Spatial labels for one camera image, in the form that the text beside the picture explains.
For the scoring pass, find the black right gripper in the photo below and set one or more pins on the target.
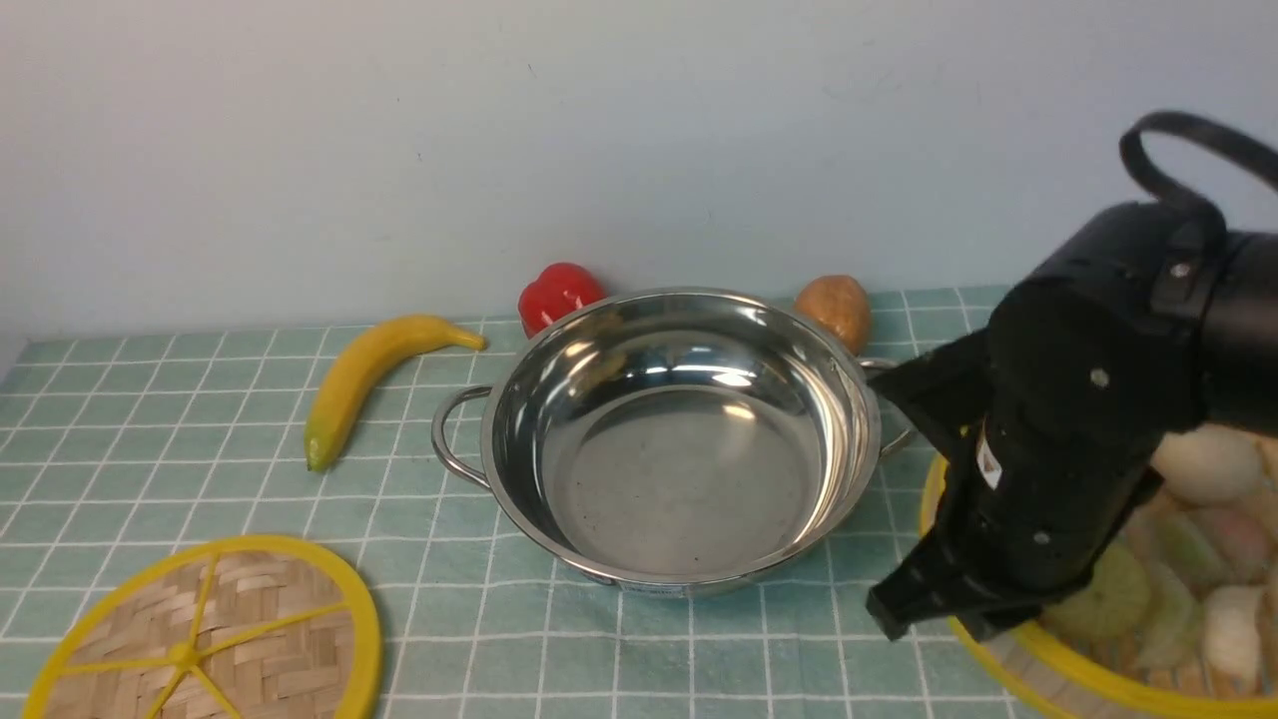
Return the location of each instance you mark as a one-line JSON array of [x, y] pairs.
[[1049, 416]]

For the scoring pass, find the bamboo steamer basket yellow rim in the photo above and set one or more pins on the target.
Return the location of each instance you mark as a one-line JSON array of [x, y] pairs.
[[1158, 670]]

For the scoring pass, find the bamboo steamer lid yellow rim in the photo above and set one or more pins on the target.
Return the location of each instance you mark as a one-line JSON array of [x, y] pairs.
[[251, 626]]

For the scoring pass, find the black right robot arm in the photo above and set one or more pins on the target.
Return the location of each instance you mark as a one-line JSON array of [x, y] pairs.
[[1236, 346]]

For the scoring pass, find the stainless steel pot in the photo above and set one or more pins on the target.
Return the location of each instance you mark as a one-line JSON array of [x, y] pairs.
[[674, 442]]

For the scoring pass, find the brown potato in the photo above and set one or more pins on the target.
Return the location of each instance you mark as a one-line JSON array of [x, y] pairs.
[[839, 304]]

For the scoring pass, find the light green bun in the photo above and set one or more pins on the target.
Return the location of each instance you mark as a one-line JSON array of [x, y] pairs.
[[1110, 606]]

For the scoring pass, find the pink bun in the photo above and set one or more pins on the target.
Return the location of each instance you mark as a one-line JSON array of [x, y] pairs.
[[1238, 537]]

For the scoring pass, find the white bun at right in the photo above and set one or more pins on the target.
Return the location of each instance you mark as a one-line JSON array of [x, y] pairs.
[[1231, 642]]

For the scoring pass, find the red bell pepper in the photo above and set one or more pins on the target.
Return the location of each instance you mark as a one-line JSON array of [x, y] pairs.
[[560, 290]]

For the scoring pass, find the yellow banana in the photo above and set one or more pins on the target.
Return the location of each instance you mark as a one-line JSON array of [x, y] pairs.
[[354, 374]]

